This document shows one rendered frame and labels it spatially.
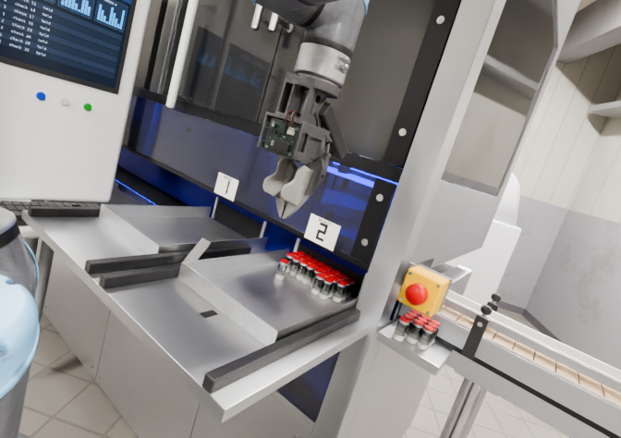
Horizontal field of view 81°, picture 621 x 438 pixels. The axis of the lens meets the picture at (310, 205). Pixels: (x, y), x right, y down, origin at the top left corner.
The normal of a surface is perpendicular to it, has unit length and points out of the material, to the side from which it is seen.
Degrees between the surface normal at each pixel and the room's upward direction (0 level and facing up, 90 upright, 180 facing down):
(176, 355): 0
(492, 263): 90
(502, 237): 90
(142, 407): 90
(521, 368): 90
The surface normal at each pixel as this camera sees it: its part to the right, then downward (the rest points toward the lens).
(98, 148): 0.75, 0.33
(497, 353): -0.57, -0.03
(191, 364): 0.29, -0.94
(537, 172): -0.11, 0.15
